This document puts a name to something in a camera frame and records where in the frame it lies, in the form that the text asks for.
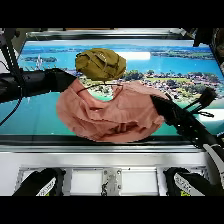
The pink garment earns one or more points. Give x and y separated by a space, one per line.
110 116

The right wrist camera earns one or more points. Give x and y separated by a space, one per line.
206 95

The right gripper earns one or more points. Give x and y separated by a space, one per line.
165 110

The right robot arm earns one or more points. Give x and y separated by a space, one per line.
200 133

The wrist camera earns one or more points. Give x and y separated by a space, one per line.
206 95
11 56

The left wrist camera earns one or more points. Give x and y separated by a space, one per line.
11 56

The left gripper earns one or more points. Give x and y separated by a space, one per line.
58 80

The olive green garment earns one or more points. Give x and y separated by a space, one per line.
100 64

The silver frame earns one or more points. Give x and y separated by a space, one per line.
112 181

